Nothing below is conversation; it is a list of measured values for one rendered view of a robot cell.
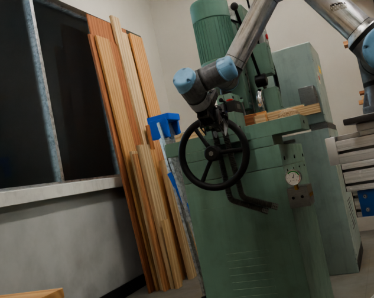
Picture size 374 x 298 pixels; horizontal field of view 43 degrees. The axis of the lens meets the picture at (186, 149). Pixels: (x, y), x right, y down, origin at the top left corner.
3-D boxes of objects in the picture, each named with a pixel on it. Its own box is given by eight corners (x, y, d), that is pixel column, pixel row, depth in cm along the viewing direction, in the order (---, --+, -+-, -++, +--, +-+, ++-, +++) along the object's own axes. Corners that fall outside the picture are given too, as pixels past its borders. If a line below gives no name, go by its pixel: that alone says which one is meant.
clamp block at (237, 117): (205, 141, 195) (200, 119, 195) (215, 141, 207) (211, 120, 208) (239, 133, 189) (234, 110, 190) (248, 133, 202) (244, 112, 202)
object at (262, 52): (255, 76, 230) (249, 46, 231) (259, 78, 239) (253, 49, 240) (272, 71, 227) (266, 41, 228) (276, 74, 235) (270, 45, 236)
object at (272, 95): (262, 115, 227) (257, 90, 228) (266, 116, 234) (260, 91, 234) (282, 110, 224) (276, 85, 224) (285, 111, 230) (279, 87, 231)
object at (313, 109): (202, 139, 222) (201, 130, 222) (204, 139, 224) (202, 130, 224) (321, 112, 202) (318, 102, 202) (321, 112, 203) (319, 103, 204)
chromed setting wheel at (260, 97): (258, 115, 220) (253, 88, 220) (264, 116, 231) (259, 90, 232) (264, 113, 219) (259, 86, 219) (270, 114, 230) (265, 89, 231)
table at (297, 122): (156, 159, 203) (153, 145, 204) (184, 156, 231) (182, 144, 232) (299, 128, 180) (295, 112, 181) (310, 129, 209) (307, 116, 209)
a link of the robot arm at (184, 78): (197, 78, 145) (172, 90, 147) (211, 99, 154) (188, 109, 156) (192, 60, 150) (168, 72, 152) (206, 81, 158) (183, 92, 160)
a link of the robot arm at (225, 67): (233, 58, 157) (203, 73, 159) (227, 51, 146) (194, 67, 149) (243, 80, 156) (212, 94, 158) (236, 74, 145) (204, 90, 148)
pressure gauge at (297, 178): (287, 191, 185) (283, 171, 186) (289, 190, 189) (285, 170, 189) (303, 188, 183) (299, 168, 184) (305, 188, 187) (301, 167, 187)
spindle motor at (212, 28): (196, 71, 214) (182, 4, 216) (210, 75, 230) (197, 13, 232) (233, 60, 208) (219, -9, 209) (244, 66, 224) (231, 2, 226)
